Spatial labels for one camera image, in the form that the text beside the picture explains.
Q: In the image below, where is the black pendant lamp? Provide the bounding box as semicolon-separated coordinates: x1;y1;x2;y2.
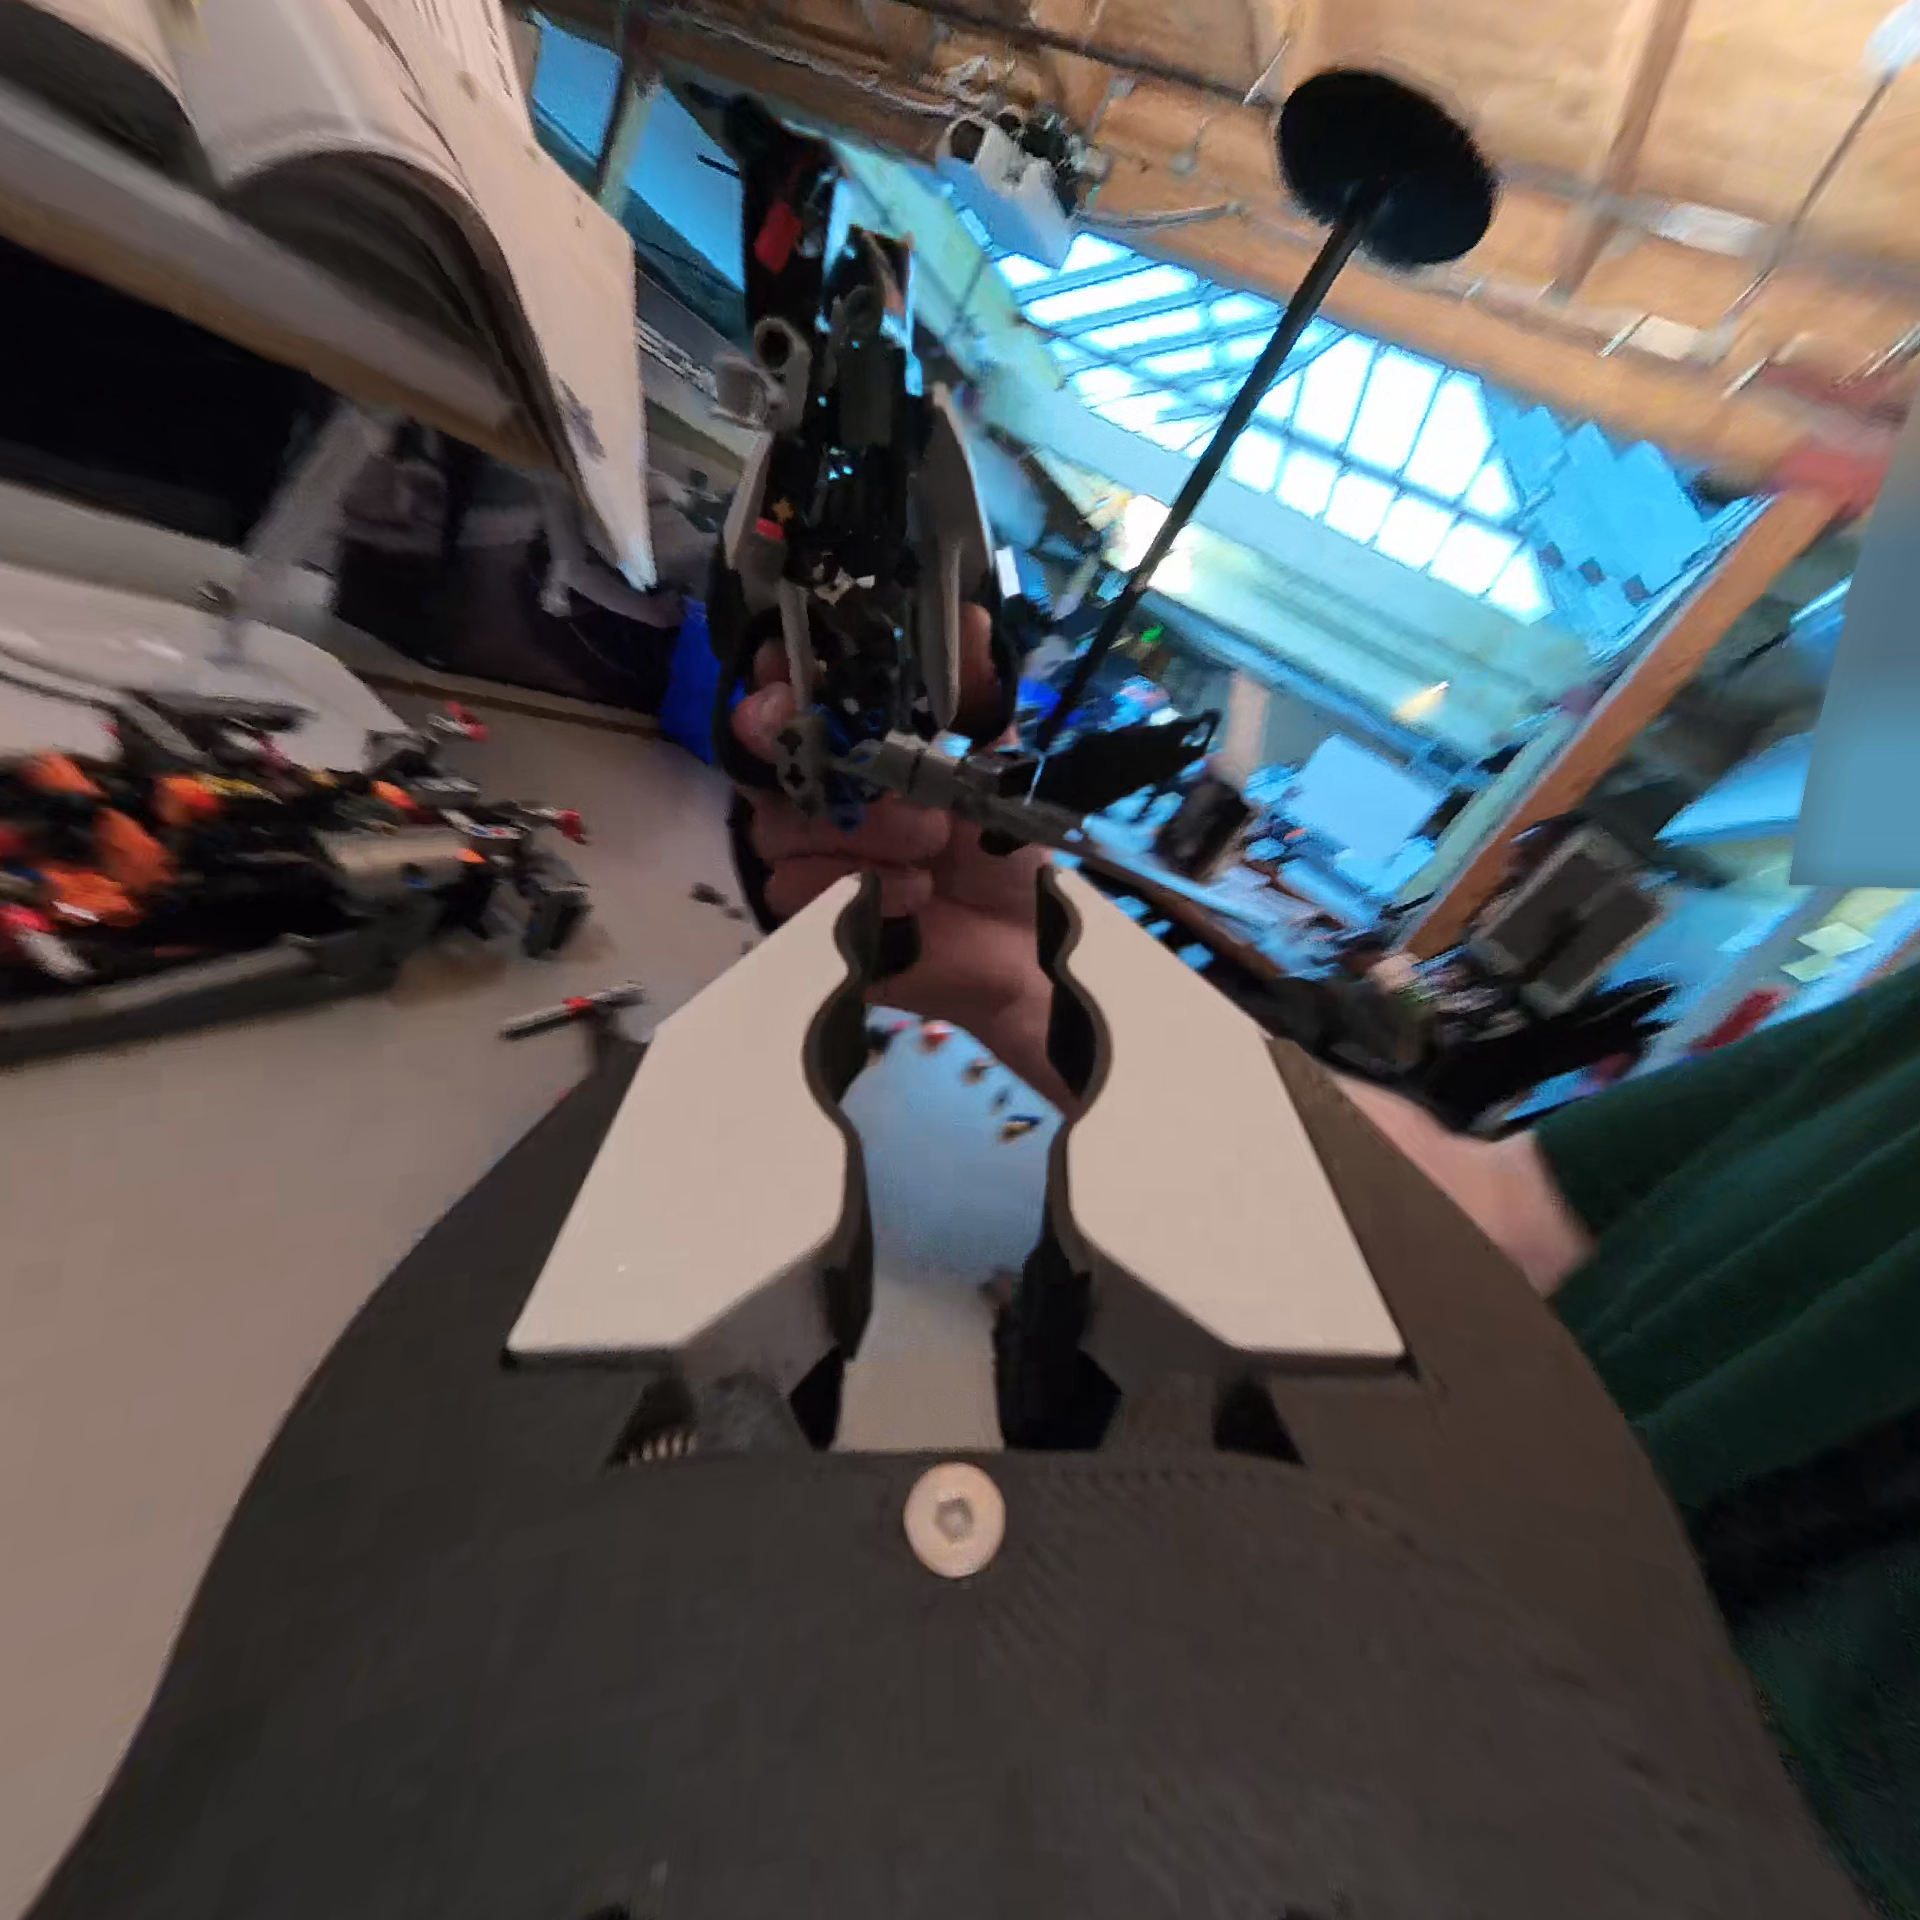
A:
1036;67;1502;753

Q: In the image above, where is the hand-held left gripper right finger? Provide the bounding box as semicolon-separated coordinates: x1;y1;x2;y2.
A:
1043;866;1413;1373

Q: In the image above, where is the grey axle with red bush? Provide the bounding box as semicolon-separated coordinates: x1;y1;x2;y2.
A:
502;978;648;1040

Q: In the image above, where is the person's right forearm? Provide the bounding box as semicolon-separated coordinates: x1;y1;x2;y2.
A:
1319;961;1920;1503

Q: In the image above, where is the grey black lego door assembly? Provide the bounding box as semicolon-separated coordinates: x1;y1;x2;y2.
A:
704;97;1225;864

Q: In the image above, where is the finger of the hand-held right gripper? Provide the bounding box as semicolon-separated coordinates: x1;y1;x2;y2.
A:
717;435;805;602
908;405;998;725

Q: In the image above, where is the lego car chassis model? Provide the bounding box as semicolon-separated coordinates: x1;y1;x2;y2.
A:
0;681;595;1068

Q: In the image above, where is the person's right hand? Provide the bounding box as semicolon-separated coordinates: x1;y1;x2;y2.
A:
726;633;1115;1116

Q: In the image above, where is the blue storage bin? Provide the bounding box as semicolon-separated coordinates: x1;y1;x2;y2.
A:
660;600;751;771

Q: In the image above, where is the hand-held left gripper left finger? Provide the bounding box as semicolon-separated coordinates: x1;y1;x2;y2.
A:
502;873;880;1370

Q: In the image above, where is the open instruction booklet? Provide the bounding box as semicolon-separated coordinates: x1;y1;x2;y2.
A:
0;0;662;594

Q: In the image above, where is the white book stand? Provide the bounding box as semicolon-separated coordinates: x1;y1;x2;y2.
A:
0;76;558;753

